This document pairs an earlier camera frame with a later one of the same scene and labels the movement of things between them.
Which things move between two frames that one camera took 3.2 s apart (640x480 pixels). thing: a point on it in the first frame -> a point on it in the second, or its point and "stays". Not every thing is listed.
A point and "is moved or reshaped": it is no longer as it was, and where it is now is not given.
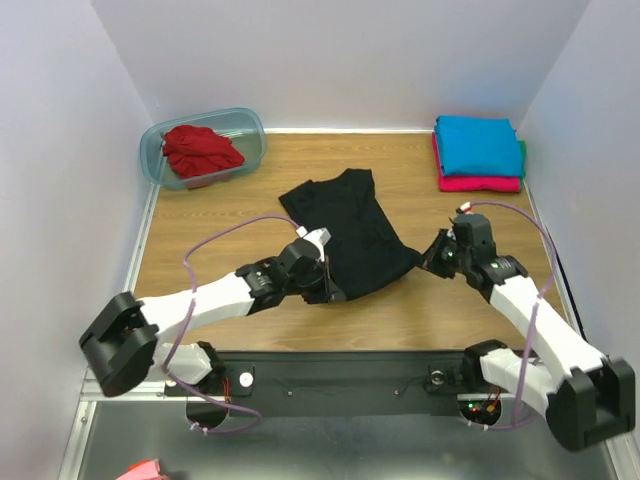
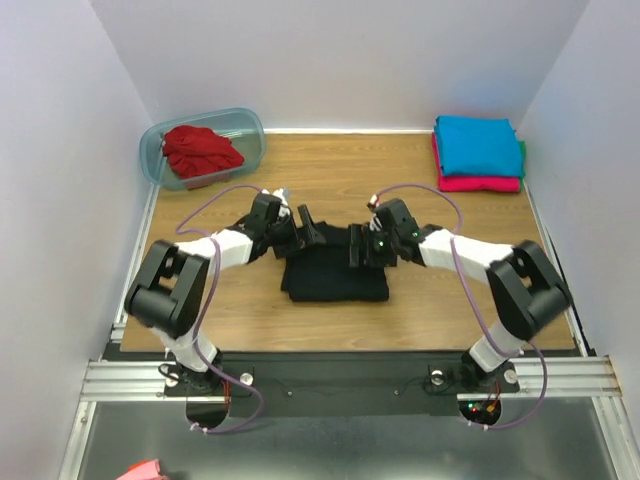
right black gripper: (439, 255) -> (367, 251)
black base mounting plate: (333, 383) stays
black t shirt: (364, 253) is moved or reshaped
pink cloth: (148, 469) stays
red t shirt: (194, 151) stays
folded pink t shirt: (491, 184) stays
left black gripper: (328, 290) -> (309, 235)
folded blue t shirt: (478, 146) stays
